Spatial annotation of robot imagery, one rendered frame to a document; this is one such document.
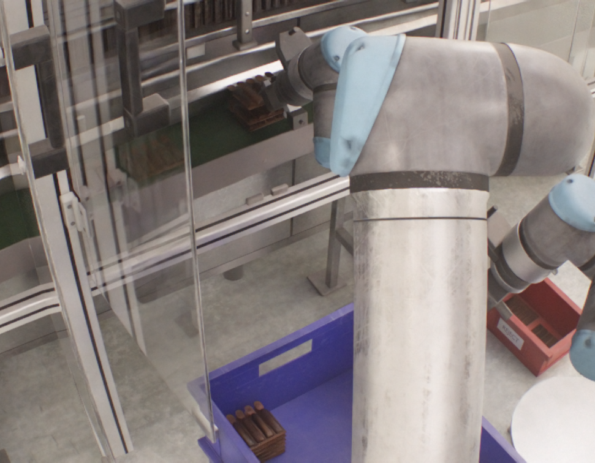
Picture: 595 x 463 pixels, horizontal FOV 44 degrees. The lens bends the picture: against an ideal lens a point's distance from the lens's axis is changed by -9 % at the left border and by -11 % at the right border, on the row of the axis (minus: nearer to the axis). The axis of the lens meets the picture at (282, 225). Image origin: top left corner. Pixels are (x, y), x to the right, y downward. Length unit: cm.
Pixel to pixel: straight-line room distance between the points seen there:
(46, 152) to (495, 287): 68
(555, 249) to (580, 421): 72
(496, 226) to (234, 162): 55
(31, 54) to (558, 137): 44
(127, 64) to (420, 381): 37
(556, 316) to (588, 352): 120
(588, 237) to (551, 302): 112
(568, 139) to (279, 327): 151
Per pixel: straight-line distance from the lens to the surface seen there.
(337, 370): 169
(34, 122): 116
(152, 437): 189
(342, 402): 167
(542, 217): 106
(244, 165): 150
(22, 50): 65
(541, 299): 218
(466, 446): 63
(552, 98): 64
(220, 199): 189
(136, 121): 74
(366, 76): 60
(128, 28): 68
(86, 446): 189
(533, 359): 205
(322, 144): 118
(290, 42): 136
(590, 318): 98
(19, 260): 141
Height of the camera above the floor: 160
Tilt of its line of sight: 43 degrees down
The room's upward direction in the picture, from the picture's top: 1 degrees clockwise
